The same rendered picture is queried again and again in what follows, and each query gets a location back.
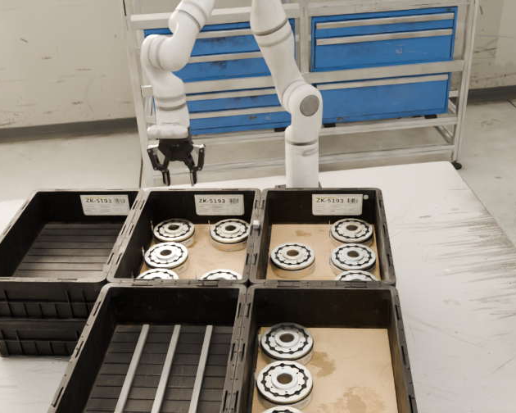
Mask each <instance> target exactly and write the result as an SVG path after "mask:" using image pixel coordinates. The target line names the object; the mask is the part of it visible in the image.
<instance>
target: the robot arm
mask: <svg viewBox="0 0 516 413"><path fill-rule="evenodd" d="M214 5H215V0H182V1H181V3H180V4H179V5H178V6H177V8H176V9H175V11H174V12H173V14H172V15H171V17H170V19H169V23H168V25H169V28H170V30H171V31H172V33H173V34H174V35H173V36H172V37H165V36H161V35H156V34H153V35H150V36H148V37H146V38H145V40H144V41H143V45H142V48H141V58H142V62H143V66H144V69H145V71H146V73H147V77H148V79H149V81H150V83H151V85H152V88H153V93H154V99H155V105H156V125H155V126H152V127H149V128H148V129H147V137H148V138H158V139H159V144H158V145H153V144H150V145H149V147H148V149H147V154H148V156H149V158H150V161H151V164H152V167H153V170H159V171H160V172H161V173H162V178H163V183H164V184H166V187H169V186H170V170H168V166H169V163H170V161H183V162H184V164H185V165H186V166H187V167H188V169H189V170H190V173H189V174H190V181H191V187H194V185H195V184H196V183H197V171H198V170H202V167H203V166H204V160H205V152H206V145H205V144H202V145H196V144H194V142H193V141H192V137H191V130H190V122H189V114H188V107H187V103H186V96H185V87H184V84H183V81H182V80H181V79H180V78H178V77H176V76H175V75H173V73H172V72H171V71H177V70H180V69H182V68H183V67H184V66H185V65H186V64H187V63H188V60H189V57H190V55H191V52H192V48H193V45H194V43H195V40H196V37H197V35H198V33H199V32H200V31H201V29H202V27H203V26H204V24H205V23H206V22H207V21H208V19H209V18H210V15H211V13H212V11H213V8H214ZM250 23H251V30H252V32H253V34H254V36H255V38H256V42H257V43H258V46H259V48H260V50H261V52H262V54H263V57H264V59H265V62H266V64H267V66H268V67H269V70H270V72H271V75H272V77H273V80H274V84H275V88H276V90H277V94H278V99H279V101H280V103H281V105H282V107H283V108H284V109H285V110H286V111H288V112H289V113H291V114H292V125H290V126H288V127H287V128H286V130H285V152H286V188H318V187H319V132H320V130H321V126H322V113H323V100H322V96H321V93H320V92H319V90H318V89H316V88H315V87H313V86H312V85H310V84H308V83H306V82H305V81H304V79H303V78H302V76H301V73H300V71H299V70H298V68H297V66H296V62H295V59H294V36H293V32H292V28H291V26H290V24H289V21H288V19H287V16H286V13H285V11H284V10H283V6H282V3H281V1H280V0H252V6H251V17H250ZM193 149H194V150H195V151H196V154H197V155H198V162H197V164H195V162H194V160H193V158H192V155H191V152H192V150H193ZM158 150H159V151H160V152H161V153H162V154H163V155H164V156H165V159H164V162H163V165H162V164H161V163H160V161H159V159H158V156H157V153H158Z"/></svg>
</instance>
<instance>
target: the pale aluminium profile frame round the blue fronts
mask: <svg viewBox="0 0 516 413"><path fill-rule="evenodd" d="M119 2H120V12H121V18H122V23H123V29H124V39H125V45H126V51H127V56H128V62H129V72H130V78H131V84H132V89H133V95H134V105H135V111H136V117H137V122H138V132H139V138H140V143H141V149H142V155H143V165H144V170H145V176H146V182H147V187H148V188H153V187H155V180H154V179H161V178H162V173H161V172H160V171H159V170H153V167H152V164H151V161H150V158H149V156H148V154H147V149H148V147H149V145H150V144H153V145H158V144H159V139H158V138H148V137H147V129H148V128H149V127H152V126H155V125H156V117H155V112H154V105H153V99H152V96H154V93H153V88H152V86H151V83H150V81H149V79H148V77H147V73H146V71H145V69H144V66H143V62H142V58H141V48H142V45H143V41H144V40H145V38H144V32H143V29H136V30H137V36H138V47H137V48H136V47H135V42H134V32H133V31H132V25H131V14H130V8H129V0H119ZM473 2H474V0H471V3H470V5H467V11H466V19H465V22H456V29H464V41H463V49H462V57H461V60H456V61H437V62H426V63H416V64H406V65H395V66H375V67H365V68H355V69H345V70H326V71H315V72H309V47H308V41H309V40H311V34H308V0H298V7H299V8H300V17H299V34H297V35H295V36H296V42H298V41H299V62H300V73H301V76H302V78H303V79H304V81H305V82H306V83H308V84H310V85H311V83H321V82H331V81H342V80H352V79H371V78H381V77H391V76H402V75H421V74H431V73H441V72H452V71H459V87H458V90H456V91H450V93H449V98H450V97H457V102H456V106H455V105H454V104H453V103H452V102H451V101H450V100H449V102H448V109H447V113H448V114H449V115H444V116H437V115H436V114H434V115H425V116H424V117H422V116H412V117H411V118H406V119H396V120H378V121H368V122H359V123H349V124H340V125H336V124H335V123H330V124H324V125H322V126H321V130H320V132H319V136H322V135H331V134H349V133H359V132H369V131H379V130H388V129H406V128H415V127H425V126H433V127H434V128H435V129H436V130H437V132H438V133H439V134H440V135H441V136H442V137H443V139H444V140H445V141H446V143H436V144H427V145H418V146H408V147H390V148H381V149H372V150H362V151H353V152H335V153H325V154H319V164H325V163H334V162H344V161H361V160H370V159H380V158H389V157H407V156H416V155H425V154H434V153H443V152H451V155H450V158H451V159H452V161H454V162H451V164H452V165H453V167H454V168H456V169H457V170H459V169H461V168H462V165H461V164H460V163H459V162H456V161H459V160H460V153H461V146H462V138H463V132H464V118H465V111H466V104H467V96H468V83H469V76H470V69H471V62H472V55H473V42H474V35H475V28H476V20H477V13H478V0H476V1H475V4H473ZM303 7H304V8H305V17H303ZM125 21H128V27H129V30H127V28H126V22H125ZM137 54H140V60H141V66H142V72H143V83H144V85H143V86H141V83H140V77H139V71H138V60H137ZM183 84H184V87H185V93H200V92H210V91H220V90H230V89H250V88H260V87H271V86H275V84H274V80H273V77H272V75H264V76H253V77H242V78H232V79H213V80H203V81H193V82H183ZM143 97H146V101H145V108H144V105H143ZM453 124H454V131H453V134H452V133H451V132H450V131H449V130H448V128H447V127H446V126H445V125H453ZM286 128H287V127H282V128H274V129H273V130H264V131H254V132H245V133H235V134H217V135H207V136H197V137H192V141H193V142H194V144H196V145H202V144H205V145H206V146H209V145H219V144H228V143H246V142H255V141H265V140H275V139H285V130H286ZM279 167H286V157H280V158H270V159H261V160H251V161H234V162H225V163H215V164H205V165H204V166H203V167H202V170H198V171H197V175H206V174H215V173H224V172H234V171H244V170H261V169H270V168H279ZM168 170H170V177H179V176H189V175H190V174H189V173H190V170H189V169H188V167H187V166H178V167H169V168H168Z"/></svg>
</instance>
